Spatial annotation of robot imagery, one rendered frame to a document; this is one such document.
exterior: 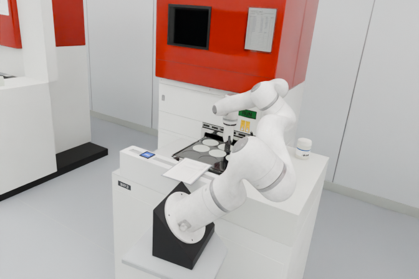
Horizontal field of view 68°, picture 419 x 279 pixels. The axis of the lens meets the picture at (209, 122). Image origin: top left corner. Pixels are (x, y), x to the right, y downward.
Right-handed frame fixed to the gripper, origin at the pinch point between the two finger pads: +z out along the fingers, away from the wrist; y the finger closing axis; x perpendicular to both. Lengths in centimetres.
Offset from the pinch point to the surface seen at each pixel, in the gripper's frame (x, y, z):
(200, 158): -15.2, 11.0, 2.1
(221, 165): -4.5, 18.4, 2.1
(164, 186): -31.8, 35.3, 5.9
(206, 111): -12.4, -26.1, -13.5
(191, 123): -21.6, -31.7, -2.5
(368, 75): 134, -111, -31
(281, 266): 18, 66, 20
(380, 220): 153, -69, 92
